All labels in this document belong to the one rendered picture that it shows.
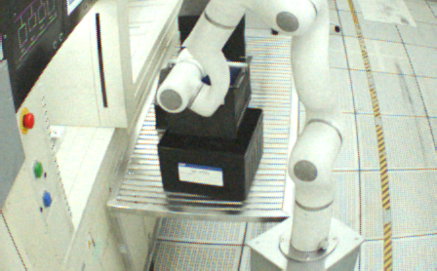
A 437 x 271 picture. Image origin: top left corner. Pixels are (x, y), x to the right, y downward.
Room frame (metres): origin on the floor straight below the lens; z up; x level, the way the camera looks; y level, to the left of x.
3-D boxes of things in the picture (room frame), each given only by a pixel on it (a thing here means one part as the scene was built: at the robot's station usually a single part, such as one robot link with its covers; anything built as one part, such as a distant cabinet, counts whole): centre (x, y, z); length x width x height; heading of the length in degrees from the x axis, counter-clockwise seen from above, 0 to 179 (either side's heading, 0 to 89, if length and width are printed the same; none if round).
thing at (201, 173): (1.72, 0.02, 0.85); 0.28 x 0.28 x 0.17; 73
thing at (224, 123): (1.72, 0.02, 1.08); 0.24 x 0.20 x 0.32; 73
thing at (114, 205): (2.14, -0.01, 0.38); 1.30 x 0.60 x 0.76; 171
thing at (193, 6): (2.60, -0.01, 0.89); 0.29 x 0.29 x 0.25; 85
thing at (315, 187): (1.29, -0.24, 1.07); 0.19 x 0.12 x 0.24; 154
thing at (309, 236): (1.31, -0.25, 0.85); 0.19 x 0.19 x 0.18
